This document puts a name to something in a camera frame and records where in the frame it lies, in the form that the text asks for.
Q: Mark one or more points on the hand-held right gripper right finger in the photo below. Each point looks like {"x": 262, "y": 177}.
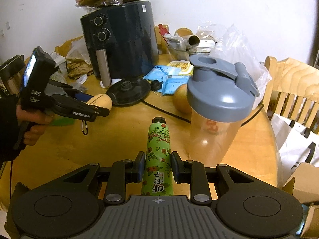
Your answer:
{"x": 174, "y": 168}

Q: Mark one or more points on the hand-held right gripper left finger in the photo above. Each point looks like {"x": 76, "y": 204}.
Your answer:
{"x": 140, "y": 166}

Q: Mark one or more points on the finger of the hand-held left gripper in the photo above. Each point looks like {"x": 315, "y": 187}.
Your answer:
{"x": 84, "y": 97}
{"x": 102, "y": 112}

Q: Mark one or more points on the green printed cream tube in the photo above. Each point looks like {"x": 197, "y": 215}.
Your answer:
{"x": 157, "y": 154}

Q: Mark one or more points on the person's left hand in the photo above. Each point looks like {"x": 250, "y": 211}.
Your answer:
{"x": 37, "y": 117}

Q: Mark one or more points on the silver carabiner clip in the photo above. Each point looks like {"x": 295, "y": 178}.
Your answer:
{"x": 85, "y": 129}

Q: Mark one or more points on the black kettle base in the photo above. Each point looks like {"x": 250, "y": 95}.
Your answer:
{"x": 127, "y": 90}

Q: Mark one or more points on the brown paper bag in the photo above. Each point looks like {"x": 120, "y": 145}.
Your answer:
{"x": 77, "y": 64}

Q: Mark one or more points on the small black knob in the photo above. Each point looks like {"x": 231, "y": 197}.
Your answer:
{"x": 156, "y": 84}

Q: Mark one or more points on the blue wipes packet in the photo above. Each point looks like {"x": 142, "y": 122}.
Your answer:
{"x": 175, "y": 84}
{"x": 157, "y": 72}

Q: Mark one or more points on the round brown pear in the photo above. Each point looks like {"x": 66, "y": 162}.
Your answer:
{"x": 181, "y": 99}

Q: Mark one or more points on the black air fryer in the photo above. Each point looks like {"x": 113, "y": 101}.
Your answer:
{"x": 124, "y": 37}

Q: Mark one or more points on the grey lidded shaker bottle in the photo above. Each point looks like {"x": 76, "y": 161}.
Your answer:
{"x": 219, "y": 97}

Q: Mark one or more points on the glass bowl with clutter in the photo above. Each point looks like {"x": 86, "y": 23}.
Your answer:
{"x": 177, "y": 46}

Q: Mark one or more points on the round wooden lid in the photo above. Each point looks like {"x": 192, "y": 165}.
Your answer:
{"x": 183, "y": 32}

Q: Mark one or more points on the foil roll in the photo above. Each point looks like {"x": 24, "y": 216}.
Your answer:
{"x": 192, "y": 41}

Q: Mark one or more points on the white shopping bag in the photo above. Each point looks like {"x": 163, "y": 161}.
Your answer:
{"x": 291, "y": 142}

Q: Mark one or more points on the large cardboard box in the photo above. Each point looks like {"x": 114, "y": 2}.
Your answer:
{"x": 306, "y": 184}

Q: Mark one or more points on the clear bag of oranges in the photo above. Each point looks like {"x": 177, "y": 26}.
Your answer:
{"x": 239, "y": 47}

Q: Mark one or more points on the wooden chair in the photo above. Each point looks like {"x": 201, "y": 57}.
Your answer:
{"x": 294, "y": 87}

